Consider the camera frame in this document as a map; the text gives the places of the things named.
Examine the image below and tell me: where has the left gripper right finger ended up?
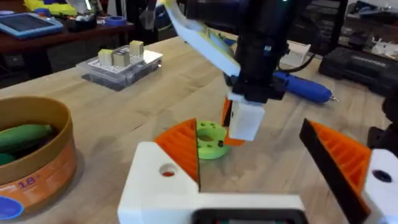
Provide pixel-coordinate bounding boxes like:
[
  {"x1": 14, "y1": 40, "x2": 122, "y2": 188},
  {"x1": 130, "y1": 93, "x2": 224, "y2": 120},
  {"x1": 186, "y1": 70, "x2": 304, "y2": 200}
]
[{"x1": 299, "y1": 118, "x2": 398, "y2": 224}]

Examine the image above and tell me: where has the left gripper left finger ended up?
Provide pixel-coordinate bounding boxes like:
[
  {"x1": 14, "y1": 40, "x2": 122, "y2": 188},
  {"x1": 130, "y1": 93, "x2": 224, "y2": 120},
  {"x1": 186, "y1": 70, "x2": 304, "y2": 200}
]
[{"x1": 117, "y1": 118, "x2": 200, "y2": 224}]

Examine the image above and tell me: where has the blue electric screwdriver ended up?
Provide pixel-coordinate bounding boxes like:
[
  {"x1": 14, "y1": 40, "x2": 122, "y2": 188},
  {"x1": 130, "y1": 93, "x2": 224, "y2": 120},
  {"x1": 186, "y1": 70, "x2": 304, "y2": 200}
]
[{"x1": 273, "y1": 71, "x2": 340, "y2": 105}]

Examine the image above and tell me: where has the green disc with holes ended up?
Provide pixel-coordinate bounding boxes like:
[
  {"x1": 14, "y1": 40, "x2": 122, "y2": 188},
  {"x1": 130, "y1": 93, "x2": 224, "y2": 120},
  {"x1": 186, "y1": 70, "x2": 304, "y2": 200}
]
[{"x1": 195, "y1": 120, "x2": 231, "y2": 161}]

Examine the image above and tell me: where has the right wrist flat plate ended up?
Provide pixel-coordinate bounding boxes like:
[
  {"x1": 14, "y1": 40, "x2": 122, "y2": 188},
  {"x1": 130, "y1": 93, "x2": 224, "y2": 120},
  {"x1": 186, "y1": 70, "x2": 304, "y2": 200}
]
[{"x1": 161, "y1": 0, "x2": 242, "y2": 78}]

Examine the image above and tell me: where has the white plastic part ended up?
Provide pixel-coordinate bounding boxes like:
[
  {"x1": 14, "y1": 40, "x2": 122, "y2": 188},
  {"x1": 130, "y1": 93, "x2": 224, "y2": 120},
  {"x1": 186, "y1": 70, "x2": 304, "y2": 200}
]
[{"x1": 279, "y1": 41, "x2": 312, "y2": 68}]

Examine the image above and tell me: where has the black tool case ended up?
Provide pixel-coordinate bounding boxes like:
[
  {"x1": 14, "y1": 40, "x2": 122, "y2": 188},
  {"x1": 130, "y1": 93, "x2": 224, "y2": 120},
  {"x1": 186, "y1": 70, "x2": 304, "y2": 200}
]
[{"x1": 318, "y1": 46, "x2": 398, "y2": 96}]

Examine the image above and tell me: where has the brown tub with toys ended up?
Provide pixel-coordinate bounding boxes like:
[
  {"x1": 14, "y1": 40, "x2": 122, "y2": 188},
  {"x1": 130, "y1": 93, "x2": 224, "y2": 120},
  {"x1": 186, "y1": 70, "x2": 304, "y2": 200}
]
[{"x1": 0, "y1": 96, "x2": 78, "y2": 218}]

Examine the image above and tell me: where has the clear box with blocks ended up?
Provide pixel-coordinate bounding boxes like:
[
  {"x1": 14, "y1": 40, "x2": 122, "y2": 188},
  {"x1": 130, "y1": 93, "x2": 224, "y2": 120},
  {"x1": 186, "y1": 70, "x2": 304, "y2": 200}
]
[{"x1": 75, "y1": 40, "x2": 164, "y2": 92}]

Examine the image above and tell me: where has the blue round lid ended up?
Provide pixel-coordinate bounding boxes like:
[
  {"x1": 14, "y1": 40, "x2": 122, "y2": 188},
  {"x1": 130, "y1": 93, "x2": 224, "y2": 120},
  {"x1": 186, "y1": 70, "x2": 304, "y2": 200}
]
[{"x1": 0, "y1": 195, "x2": 25, "y2": 220}]

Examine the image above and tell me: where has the blue tape roll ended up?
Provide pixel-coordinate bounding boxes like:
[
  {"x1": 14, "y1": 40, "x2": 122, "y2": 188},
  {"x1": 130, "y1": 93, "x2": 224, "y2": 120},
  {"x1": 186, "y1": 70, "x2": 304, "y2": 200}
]
[{"x1": 103, "y1": 15, "x2": 128, "y2": 27}]

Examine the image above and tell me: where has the dark wooden side table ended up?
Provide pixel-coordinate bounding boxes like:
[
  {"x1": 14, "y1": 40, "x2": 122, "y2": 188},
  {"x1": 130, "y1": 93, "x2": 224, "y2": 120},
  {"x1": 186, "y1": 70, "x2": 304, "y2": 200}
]
[{"x1": 0, "y1": 22, "x2": 136, "y2": 82}]

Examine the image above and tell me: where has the blue flat tray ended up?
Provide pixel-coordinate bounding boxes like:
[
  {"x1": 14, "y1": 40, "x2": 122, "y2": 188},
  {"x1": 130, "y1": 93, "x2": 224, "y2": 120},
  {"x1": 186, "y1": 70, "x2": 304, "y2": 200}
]
[{"x1": 0, "y1": 12, "x2": 65, "y2": 40}]

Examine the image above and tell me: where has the yellow bag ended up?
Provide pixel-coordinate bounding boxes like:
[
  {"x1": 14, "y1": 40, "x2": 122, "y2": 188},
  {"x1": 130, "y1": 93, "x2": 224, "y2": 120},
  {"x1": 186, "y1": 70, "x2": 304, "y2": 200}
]
[{"x1": 23, "y1": 0, "x2": 78, "y2": 17}]

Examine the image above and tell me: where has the black cable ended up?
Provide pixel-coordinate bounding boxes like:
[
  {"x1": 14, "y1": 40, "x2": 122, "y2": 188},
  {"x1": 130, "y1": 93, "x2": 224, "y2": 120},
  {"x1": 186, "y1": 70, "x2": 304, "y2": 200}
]
[{"x1": 276, "y1": 52, "x2": 317, "y2": 74}]

